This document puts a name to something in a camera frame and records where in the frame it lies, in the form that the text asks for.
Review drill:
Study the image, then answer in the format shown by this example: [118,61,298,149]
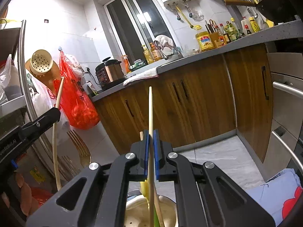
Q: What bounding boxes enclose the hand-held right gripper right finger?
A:
[153,130,276,227]

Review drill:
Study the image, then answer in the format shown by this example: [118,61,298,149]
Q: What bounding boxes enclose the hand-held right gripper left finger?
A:
[25,130,150,227]

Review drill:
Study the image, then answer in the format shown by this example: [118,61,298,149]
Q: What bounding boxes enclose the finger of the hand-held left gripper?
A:
[18,107,61,142]

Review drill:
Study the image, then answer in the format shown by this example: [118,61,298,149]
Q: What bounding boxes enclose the green yellow plastic utensil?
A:
[140,180,159,227]

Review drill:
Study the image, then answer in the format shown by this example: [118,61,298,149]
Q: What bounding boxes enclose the gold fork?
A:
[67,130,91,168]

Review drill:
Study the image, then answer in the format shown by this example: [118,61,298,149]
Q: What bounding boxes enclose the floral ceramic utensil holder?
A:
[125,189,178,227]

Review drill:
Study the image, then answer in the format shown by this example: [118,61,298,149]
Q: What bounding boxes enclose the person's left hand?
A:
[1,172,40,216]

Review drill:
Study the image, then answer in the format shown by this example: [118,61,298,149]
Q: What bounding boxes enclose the white plastic bag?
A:
[28,76,69,145]

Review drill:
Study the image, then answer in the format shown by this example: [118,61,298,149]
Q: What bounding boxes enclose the red plastic bag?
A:
[53,51,100,130]

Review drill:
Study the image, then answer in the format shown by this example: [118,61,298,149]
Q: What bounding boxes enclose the gold colander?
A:
[25,49,62,88]

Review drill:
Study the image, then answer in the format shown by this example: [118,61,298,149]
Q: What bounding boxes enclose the orange plastic bag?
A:
[31,187,55,208]

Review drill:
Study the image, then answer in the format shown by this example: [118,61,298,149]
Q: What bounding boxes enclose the wooden kitchen cabinets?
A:
[92,43,275,163]

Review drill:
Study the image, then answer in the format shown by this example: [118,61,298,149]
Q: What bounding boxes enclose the white towel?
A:
[123,67,159,86]

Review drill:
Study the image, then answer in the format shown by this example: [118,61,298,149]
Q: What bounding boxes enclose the black copper pressure cooker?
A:
[95,57,126,88]

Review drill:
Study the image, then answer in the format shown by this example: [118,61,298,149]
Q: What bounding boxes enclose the green flat box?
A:
[130,60,149,72]

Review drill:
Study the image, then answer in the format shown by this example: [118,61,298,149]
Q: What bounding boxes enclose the yellow dish soap bottle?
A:
[141,45,154,64]

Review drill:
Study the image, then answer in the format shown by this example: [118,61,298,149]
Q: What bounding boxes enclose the grey kitchen countertop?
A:
[91,19,303,103]

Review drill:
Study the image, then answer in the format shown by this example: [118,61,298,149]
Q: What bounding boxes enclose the orange liquid bottle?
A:
[150,43,164,62]

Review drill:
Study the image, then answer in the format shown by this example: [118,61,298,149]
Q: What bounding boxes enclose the chrome kitchen faucet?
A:
[153,40,183,61]

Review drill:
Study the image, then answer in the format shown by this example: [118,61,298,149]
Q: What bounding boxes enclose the white cloth on faucet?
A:
[155,35,177,53]

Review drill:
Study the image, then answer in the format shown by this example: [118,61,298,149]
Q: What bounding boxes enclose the blue printed cloth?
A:
[244,168,303,226]

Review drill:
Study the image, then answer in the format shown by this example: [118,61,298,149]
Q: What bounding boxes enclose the large yellow oil bottle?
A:
[195,31,215,52]

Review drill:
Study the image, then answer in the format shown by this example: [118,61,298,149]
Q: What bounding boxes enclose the sliding window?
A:
[103,0,176,69]

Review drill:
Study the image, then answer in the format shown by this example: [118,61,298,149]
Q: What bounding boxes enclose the stainless steel built-in oven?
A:
[266,52,303,178]

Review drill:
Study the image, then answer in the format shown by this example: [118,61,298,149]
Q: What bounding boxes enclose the group of condiment bottles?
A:
[205,16,244,49]

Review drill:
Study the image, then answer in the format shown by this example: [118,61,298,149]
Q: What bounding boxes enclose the yellow label sauce bottle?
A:
[248,16,261,34]

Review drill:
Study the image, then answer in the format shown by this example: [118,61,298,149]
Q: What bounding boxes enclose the yellow hose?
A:
[175,5,202,30]

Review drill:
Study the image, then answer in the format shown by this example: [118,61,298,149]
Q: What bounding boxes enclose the black wok with wooden handle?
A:
[224,0,298,26]

